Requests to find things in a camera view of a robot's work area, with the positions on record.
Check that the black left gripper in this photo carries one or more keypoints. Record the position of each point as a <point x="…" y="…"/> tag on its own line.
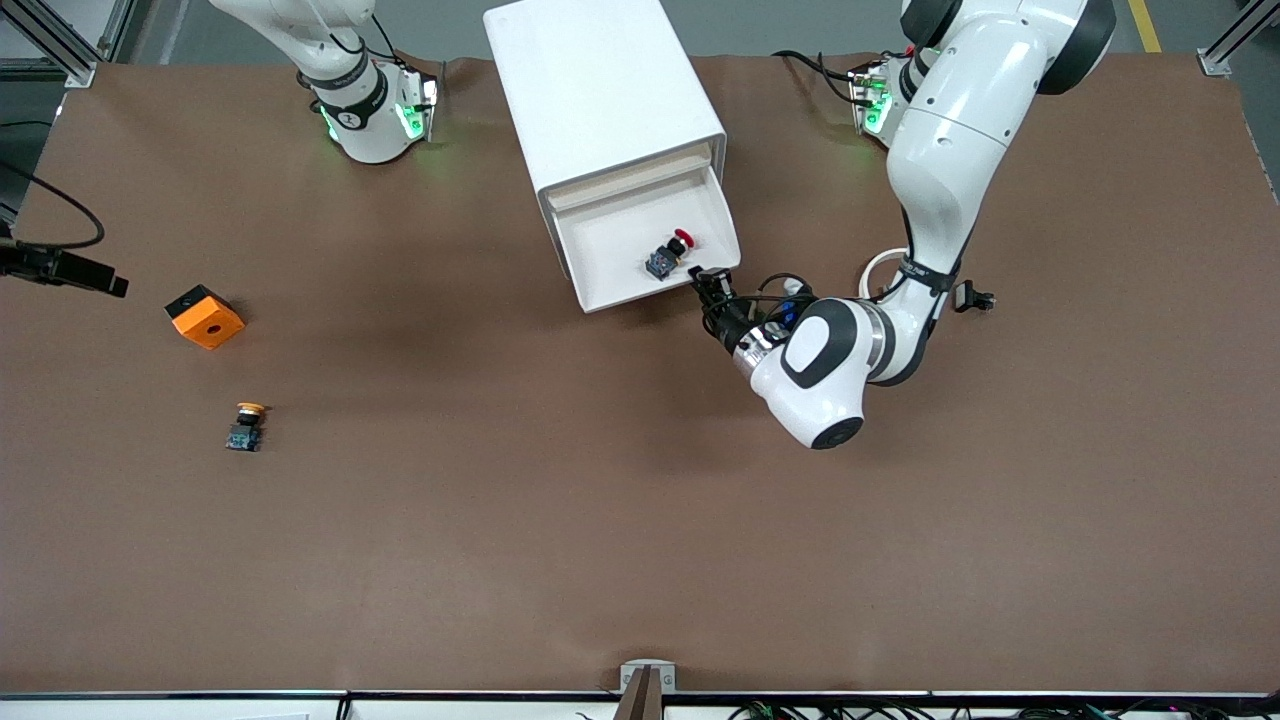
<point x="728" y="321"/>

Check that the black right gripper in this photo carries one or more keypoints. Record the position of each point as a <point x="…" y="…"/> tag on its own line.
<point x="33" y="263"/>

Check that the red push button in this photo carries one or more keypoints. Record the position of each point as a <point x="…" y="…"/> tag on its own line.
<point x="668" y="255"/>

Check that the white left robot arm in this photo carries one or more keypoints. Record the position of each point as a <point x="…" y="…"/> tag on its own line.
<point x="950" y="150"/>

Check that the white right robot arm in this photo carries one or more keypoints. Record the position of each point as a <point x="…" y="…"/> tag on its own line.
<point x="350" y="130"/>

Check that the yellow push button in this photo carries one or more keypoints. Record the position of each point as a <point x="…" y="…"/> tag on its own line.
<point x="245" y="438"/>

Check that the brown table cover sheet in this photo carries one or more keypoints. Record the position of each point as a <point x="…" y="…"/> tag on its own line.
<point x="640" y="500"/>

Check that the orange button enclosure box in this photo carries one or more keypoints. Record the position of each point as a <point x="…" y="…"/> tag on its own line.
<point x="225" y="320"/>

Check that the aluminium frame profile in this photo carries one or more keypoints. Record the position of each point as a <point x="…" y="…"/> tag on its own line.
<point x="80" y="72"/>
<point x="1215" y="62"/>

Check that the grey metal bracket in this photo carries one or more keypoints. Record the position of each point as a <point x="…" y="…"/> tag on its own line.
<point x="626" y="672"/>

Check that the brown mount post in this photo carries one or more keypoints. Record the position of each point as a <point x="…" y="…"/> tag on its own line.
<point x="640" y="700"/>

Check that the white table edge rail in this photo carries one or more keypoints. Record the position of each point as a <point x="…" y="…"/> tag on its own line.
<point x="450" y="708"/>

